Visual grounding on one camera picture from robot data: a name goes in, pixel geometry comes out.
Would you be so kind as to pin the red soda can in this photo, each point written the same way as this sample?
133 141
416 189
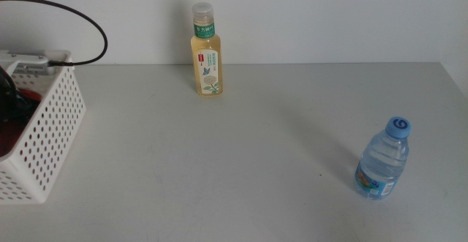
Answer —
9 139

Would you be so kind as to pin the yellow tea bottle green label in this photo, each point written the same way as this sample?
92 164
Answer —
206 70

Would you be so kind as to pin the clear water bottle blue cap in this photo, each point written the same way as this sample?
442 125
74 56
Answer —
382 161

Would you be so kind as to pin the white perforated plastic basket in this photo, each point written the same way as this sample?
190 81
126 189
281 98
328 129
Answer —
36 199

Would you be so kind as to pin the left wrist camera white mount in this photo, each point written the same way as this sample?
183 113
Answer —
22 57

